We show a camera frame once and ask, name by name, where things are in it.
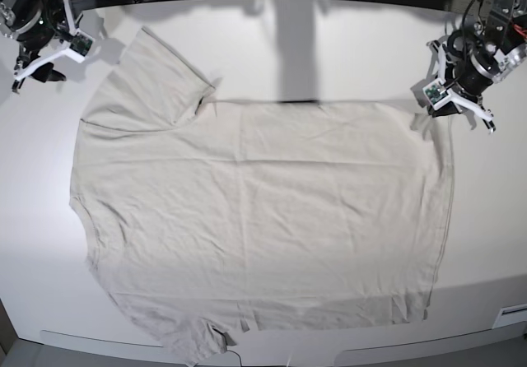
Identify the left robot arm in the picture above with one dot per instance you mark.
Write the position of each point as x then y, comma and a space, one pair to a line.
489, 45

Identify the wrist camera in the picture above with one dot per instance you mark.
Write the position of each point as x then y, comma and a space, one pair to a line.
80, 46
436, 94

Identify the white label sticker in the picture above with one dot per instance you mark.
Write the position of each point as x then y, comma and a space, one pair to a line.
511, 315

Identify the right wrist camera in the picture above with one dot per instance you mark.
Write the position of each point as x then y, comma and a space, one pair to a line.
80, 46

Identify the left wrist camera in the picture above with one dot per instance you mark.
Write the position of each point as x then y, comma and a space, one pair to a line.
436, 94

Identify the beige T-shirt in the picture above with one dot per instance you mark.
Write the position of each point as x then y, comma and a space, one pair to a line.
207, 218

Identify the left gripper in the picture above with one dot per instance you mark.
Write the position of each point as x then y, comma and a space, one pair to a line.
467, 70

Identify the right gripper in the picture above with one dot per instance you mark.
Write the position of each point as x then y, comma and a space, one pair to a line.
43, 30

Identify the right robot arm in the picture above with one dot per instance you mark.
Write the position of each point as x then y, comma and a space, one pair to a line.
45, 30

